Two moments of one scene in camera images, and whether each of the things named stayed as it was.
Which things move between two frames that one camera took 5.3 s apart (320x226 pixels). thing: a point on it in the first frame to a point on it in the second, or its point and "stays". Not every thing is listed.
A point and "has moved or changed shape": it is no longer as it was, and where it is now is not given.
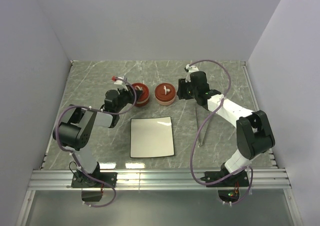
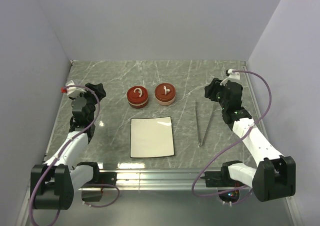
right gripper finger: (182, 86) to (210, 93)
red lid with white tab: (165, 92) stays
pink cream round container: (165, 103) stays
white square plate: (151, 137) stays
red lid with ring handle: (144, 97) has moved or changed shape
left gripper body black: (126, 96) to (92, 100)
